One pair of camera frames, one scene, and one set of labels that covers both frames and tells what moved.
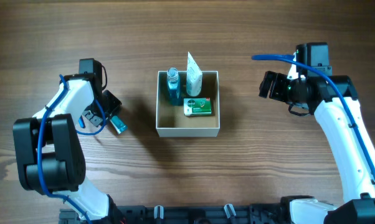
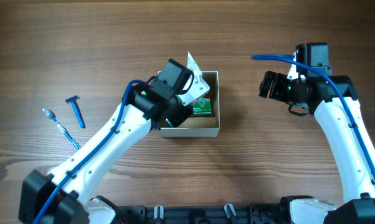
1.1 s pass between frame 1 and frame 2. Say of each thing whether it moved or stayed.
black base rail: stayed
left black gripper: moved
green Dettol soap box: stayed
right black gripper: stayed
